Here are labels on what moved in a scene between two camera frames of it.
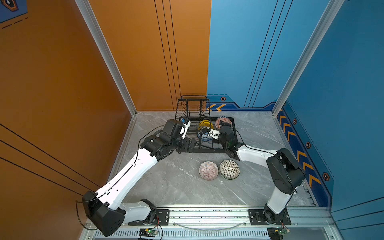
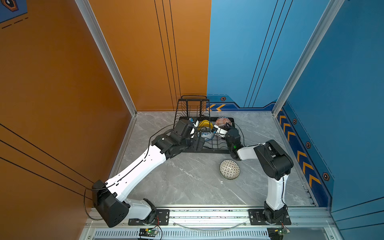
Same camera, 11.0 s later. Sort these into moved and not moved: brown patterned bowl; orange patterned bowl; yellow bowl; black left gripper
Moved: black left gripper
Not moved: brown patterned bowl; yellow bowl; orange patterned bowl
